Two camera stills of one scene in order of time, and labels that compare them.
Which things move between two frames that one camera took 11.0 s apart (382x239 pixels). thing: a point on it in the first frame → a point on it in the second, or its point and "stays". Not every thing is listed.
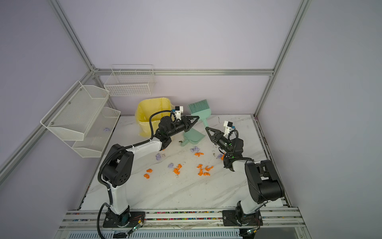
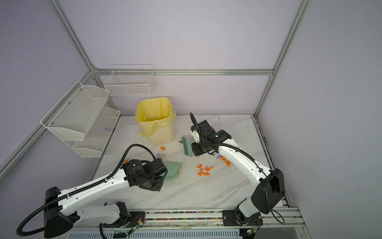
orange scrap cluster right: [207, 168] stays
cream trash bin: [145, 108] stays
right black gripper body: [223, 144] → [199, 148]
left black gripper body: [179, 127] → [153, 184]
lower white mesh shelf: [98, 135] stays
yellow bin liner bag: [145, 108] stays
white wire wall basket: [130, 80] stays
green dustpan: [192, 136] → [173, 168]
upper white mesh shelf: [75, 113] stays
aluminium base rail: [207, 224] stays
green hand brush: [201, 109] → [188, 149]
